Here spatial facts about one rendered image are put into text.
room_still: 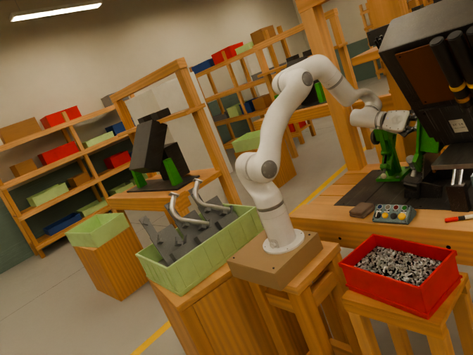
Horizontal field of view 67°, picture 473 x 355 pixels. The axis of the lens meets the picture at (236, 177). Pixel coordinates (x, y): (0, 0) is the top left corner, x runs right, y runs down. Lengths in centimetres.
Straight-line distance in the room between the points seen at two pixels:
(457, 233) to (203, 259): 113
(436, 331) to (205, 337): 108
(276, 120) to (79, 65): 719
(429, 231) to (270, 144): 68
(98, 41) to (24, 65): 161
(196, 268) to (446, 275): 110
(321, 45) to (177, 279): 147
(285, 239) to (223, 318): 61
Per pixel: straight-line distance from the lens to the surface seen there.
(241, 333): 204
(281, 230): 152
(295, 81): 147
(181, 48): 980
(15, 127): 726
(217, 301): 190
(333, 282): 169
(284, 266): 146
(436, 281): 129
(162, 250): 205
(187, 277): 185
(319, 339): 165
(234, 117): 800
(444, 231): 151
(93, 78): 844
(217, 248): 191
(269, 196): 146
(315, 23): 216
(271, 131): 145
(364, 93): 177
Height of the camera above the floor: 167
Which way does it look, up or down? 15 degrees down
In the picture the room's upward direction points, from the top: 22 degrees counter-clockwise
